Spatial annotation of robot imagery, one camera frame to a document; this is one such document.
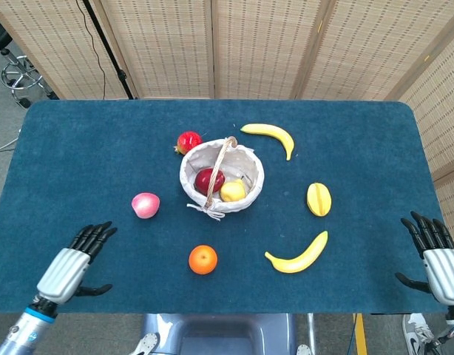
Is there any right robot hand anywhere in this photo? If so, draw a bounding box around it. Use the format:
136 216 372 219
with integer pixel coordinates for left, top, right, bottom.
394 211 454 306

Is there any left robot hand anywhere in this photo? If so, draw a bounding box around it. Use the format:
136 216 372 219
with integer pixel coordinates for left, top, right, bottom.
35 221 118 305

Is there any orange fruit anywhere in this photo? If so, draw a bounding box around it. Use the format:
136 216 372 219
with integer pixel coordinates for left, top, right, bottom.
188 244 219 276

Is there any white fabric fruit basket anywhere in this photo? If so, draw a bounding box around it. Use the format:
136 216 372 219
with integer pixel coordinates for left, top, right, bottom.
179 135 266 222

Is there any grey white sneaker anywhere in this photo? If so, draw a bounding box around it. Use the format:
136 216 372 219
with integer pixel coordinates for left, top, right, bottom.
402 313 435 355

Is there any yellow floor tape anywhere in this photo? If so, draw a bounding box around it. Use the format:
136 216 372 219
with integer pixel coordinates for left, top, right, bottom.
353 313 368 355

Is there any pink peach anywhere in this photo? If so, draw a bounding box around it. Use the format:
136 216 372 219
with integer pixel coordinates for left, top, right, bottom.
130 192 161 220

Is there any blue table cloth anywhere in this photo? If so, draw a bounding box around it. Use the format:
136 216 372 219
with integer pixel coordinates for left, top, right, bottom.
0 98 453 315

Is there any yellow banana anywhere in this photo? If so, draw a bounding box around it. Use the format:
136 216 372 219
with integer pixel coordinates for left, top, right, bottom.
240 123 296 162
264 230 329 274

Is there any yellow starfruit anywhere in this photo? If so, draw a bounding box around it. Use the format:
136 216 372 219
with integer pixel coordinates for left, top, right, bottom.
306 182 333 217

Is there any red apple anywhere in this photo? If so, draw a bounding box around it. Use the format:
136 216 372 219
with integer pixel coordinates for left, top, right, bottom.
194 168 226 197

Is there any grey robot torso base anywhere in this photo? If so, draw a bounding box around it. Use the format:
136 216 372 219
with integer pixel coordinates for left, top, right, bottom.
129 313 316 355

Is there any red pomegranate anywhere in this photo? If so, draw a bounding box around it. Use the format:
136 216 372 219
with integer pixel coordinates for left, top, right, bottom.
174 130 203 155

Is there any yellow lemon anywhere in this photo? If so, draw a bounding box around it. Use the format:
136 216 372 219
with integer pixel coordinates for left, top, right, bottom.
220 178 248 203

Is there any chrome office chair base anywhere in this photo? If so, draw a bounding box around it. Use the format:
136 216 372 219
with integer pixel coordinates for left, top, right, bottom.
0 47 60 109

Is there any black tripod stand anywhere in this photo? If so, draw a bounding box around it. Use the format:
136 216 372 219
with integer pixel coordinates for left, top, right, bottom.
81 0 135 100

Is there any black hanging cable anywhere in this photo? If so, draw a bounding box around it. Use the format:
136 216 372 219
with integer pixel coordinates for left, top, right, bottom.
75 0 108 100

